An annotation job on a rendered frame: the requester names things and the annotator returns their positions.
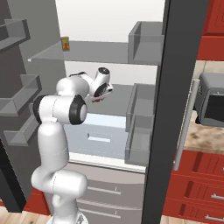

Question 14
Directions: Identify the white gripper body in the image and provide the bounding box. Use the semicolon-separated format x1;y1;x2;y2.
92;82;115;102

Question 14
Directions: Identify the glass fridge shelf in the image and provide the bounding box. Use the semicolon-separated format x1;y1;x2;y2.
27;40;162;66

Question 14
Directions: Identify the grey fridge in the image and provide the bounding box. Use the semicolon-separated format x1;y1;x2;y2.
54;0;166;224

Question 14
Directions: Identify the dark grey fridge door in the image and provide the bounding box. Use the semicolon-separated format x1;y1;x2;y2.
141;0;212;224

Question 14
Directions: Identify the grey fridge door with bins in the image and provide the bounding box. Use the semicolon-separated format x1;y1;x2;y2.
0;0;68;214

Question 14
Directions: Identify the grey door bin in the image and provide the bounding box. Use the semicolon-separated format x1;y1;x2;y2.
3;113;41;147
127;20;165;67
124;115;154;167
124;82;158;133
0;18;32;54
0;73;43;118

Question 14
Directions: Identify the pale blue crisper drawer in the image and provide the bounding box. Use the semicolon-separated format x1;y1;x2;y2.
63;113;130;160

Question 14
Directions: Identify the yellow carton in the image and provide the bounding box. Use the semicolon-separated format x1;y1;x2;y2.
59;36;71;53

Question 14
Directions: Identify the grey freezer drawer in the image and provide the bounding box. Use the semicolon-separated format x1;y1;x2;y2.
74;199;144;224
66;162;146;210

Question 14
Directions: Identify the grey toaster oven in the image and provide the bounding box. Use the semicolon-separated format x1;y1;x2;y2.
193;72;224;128

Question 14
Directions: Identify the red drawer front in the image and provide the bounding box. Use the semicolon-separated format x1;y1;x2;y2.
165;173;224;207
161;199;224;224
171;150;224;179

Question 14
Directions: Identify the red base cupboard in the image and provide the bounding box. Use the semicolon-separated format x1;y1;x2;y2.
0;186;51;217

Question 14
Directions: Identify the silver fridge door handle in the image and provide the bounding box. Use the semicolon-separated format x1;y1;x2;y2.
172;78;201;172

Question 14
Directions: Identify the silver freezer drawer handle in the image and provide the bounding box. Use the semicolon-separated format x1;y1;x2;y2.
87;185;123;196
78;207;123;220

